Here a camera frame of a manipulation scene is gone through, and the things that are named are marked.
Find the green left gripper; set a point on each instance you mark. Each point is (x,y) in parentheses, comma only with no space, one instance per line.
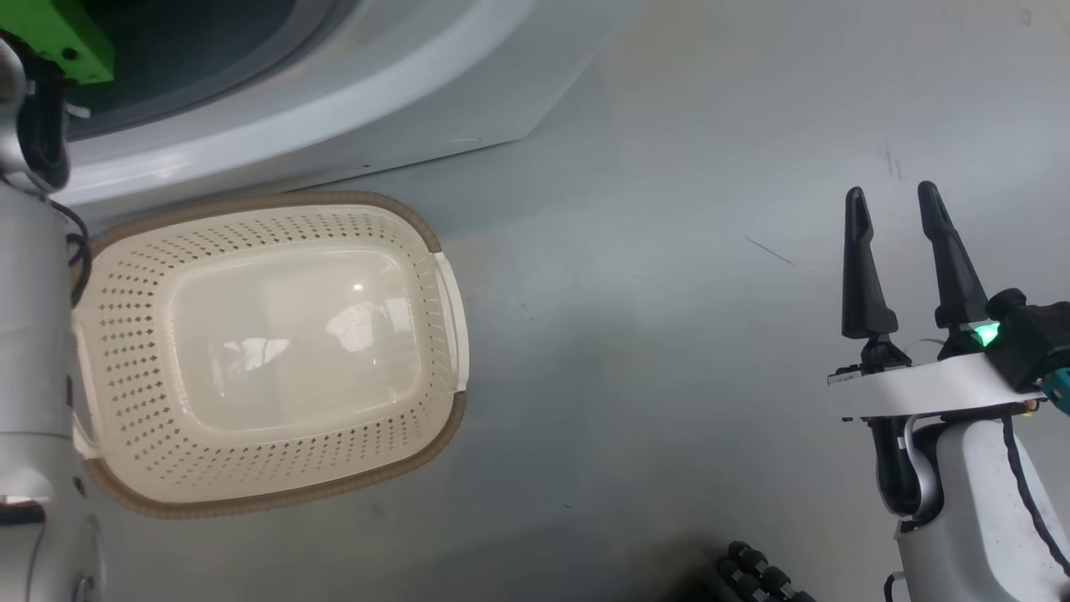
(58,29)

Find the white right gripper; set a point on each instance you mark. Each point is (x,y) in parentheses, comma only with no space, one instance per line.
(928,389)

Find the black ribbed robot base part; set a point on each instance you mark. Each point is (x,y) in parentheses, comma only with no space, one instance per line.
(761,577)

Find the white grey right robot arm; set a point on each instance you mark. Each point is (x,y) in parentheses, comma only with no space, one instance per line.
(970,502)

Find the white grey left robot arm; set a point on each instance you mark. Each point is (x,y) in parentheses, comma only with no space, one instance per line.
(33,334)

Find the grey rubber door seal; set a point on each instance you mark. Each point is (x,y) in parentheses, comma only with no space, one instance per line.
(209,75)

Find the cream perforated laundry basket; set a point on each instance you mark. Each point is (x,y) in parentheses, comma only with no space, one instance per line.
(292,351)

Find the white front-load washing machine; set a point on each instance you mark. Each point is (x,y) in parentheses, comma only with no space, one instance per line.
(468,75)

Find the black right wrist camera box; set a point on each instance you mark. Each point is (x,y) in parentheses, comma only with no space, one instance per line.
(1032,343)

